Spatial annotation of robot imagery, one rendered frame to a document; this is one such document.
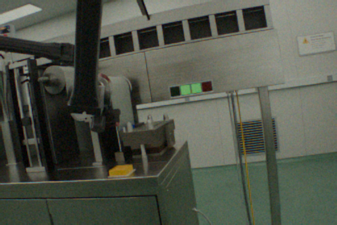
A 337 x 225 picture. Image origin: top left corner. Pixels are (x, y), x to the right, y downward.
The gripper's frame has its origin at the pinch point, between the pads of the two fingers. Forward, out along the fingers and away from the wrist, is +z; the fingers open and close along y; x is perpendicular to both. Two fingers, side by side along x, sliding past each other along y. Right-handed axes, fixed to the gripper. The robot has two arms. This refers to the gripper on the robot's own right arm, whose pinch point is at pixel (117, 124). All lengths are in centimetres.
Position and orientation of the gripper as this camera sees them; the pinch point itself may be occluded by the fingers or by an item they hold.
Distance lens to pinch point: 127.4
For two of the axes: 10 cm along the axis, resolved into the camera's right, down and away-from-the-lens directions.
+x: -0.2, -9.0, 4.4
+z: 2.7, 4.2, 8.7
